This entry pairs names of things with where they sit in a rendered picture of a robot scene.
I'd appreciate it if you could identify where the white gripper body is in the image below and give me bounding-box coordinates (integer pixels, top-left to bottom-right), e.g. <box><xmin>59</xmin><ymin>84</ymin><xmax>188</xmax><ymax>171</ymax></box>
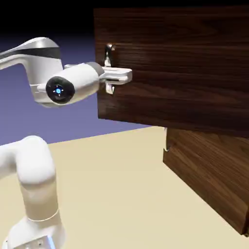
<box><xmin>99</xmin><ymin>66</ymin><xmax>133</xmax><ymax>86</ymax></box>

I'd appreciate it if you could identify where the curved silver door handle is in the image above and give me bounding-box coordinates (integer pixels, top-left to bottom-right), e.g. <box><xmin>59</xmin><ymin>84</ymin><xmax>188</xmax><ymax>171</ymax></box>
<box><xmin>163</xmin><ymin>127</ymin><xmax>171</xmax><ymax>153</ymax></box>
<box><xmin>104</xmin><ymin>43</ymin><xmax>116</xmax><ymax>95</ymax></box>

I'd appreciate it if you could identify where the dark wood cabinet door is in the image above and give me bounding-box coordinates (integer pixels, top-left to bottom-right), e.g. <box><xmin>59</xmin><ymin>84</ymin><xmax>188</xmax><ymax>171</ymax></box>
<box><xmin>93</xmin><ymin>7</ymin><xmax>249</xmax><ymax>139</ymax></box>
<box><xmin>162</xmin><ymin>127</ymin><xmax>249</xmax><ymax>237</ymax></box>

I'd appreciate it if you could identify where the dark wood cabinet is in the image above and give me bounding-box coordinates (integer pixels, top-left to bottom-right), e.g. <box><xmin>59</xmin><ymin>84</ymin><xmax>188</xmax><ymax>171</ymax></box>
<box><xmin>93</xmin><ymin>7</ymin><xmax>249</xmax><ymax>238</ymax></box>

